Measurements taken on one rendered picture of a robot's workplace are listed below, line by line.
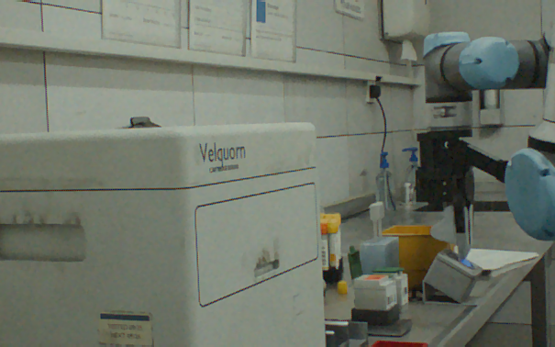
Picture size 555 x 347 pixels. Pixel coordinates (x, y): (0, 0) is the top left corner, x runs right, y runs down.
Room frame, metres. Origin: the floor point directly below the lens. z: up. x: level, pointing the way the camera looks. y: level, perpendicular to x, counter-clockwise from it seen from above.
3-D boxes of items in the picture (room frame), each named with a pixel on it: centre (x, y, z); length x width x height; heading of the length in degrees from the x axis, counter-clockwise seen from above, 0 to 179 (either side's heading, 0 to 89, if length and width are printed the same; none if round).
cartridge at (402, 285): (1.42, -0.17, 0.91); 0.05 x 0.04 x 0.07; 67
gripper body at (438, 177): (1.48, -0.27, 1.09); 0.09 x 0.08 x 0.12; 67
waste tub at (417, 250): (1.64, -0.26, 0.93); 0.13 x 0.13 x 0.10; 69
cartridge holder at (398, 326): (1.29, -0.13, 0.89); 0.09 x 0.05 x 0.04; 65
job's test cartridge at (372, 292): (1.29, -0.13, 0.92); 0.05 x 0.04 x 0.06; 65
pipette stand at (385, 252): (1.52, -0.17, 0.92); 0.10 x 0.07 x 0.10; 159
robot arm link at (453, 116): (1.48, -0.28, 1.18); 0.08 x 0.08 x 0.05
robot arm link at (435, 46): (1.47, -0.28, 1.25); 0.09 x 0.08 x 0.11; 17
